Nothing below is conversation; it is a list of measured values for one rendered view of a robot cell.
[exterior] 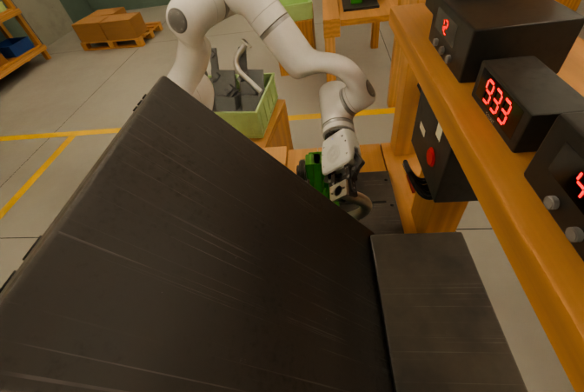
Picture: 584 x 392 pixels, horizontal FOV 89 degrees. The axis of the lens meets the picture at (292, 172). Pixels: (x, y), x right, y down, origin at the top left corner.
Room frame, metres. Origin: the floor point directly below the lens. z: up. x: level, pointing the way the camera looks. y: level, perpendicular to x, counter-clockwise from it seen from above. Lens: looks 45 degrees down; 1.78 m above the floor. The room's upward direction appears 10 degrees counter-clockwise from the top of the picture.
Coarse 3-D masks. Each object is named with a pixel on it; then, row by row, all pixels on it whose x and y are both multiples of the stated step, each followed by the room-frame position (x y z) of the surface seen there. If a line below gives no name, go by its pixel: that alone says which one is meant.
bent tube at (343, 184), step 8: (336, 184) 0.47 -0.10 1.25; (344, 184) 0.45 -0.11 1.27; (336, 192) 0.46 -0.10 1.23; (344, 192) 0.44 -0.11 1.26; (336, 200) 0.44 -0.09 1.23; (352, 200) 0.44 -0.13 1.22; (360, 200) 0.44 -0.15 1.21; (368, 200) 0.45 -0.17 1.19; (360, 208) 0.47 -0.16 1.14; (368, 208) 0.45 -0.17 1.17; (360, 216) 0.46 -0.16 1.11
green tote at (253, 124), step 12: (264, 84) 1.71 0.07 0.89; (264, 96) 1.45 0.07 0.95; (276, 96) 1.67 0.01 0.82; (264, 108) 1.42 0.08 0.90; (228, 120) 1.36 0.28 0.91; (240, 120) 1.34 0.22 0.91; (252, 120) 1.32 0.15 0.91; (264, 120) 1.39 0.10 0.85; (252, 132) 1.32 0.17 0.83; (264, 132) 1.35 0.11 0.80
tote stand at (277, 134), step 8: (280, 104) 1.61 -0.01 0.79; (280, 112) 1.54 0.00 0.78; (272, 120) 1.46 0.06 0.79; (280, 120) 1.51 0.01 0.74; (288, 120) 1.65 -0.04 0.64; (272, 128) 1.38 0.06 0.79; (280, 128) 1.49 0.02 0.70; (288, 128) 1.63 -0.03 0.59; (264, 136) 1.32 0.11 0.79; (272, 136) 1.36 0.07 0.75; (280, 136) 1.46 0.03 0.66; (288, 136) 1.60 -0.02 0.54; (264, 144) 1.25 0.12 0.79; (272, 144) 1.33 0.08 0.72; (280, 144) 1.44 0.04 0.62; (288, 144) 1.57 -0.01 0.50
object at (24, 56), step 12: (0, 12) 5.57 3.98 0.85; (12, 12) 5.66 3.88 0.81; (0, 24) 5.85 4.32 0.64; (24, 24) 5.76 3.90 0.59; (0, 48) 5.34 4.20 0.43; (12, 48) 5.35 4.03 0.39; (24, 48) 5.52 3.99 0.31; (36, 48) 5.69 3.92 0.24; (0, 60) 5.05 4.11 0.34; (12, 60) 5.19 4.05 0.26; (24, 60) 5.28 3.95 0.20; (0, 72) 4.81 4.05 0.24
